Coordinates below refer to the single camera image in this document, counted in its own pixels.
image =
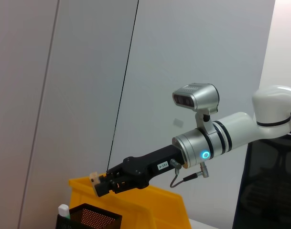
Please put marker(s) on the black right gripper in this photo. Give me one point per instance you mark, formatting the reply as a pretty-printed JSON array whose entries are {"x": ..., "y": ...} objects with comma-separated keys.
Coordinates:
[{"x": 154, "y": 167}]

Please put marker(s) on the beige eraser with barcode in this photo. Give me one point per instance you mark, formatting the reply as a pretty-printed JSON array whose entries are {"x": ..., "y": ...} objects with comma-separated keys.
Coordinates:
[{"x": 93, "y": 177}]

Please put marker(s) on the green utility knife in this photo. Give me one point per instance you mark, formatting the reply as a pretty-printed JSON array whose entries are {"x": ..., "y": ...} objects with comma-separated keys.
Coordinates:
[{"x": 63, "y": 211}]

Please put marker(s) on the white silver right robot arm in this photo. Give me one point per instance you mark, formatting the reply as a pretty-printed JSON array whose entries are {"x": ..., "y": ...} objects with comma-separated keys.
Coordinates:
[{"x": 231, "y": 133}]

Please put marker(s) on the black mesh pen holder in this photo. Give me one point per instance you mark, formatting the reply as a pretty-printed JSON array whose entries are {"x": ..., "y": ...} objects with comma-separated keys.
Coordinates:
[{"x": 88, "y": 219}]

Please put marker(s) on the yellow plastic bin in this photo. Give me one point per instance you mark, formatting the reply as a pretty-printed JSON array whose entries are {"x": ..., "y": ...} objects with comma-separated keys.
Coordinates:
[{"x": 140, "y": 205}]

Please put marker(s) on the small white wall plate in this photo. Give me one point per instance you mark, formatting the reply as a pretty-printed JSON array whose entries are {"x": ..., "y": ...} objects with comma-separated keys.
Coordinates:
[{"x": 178, "y": 122}]

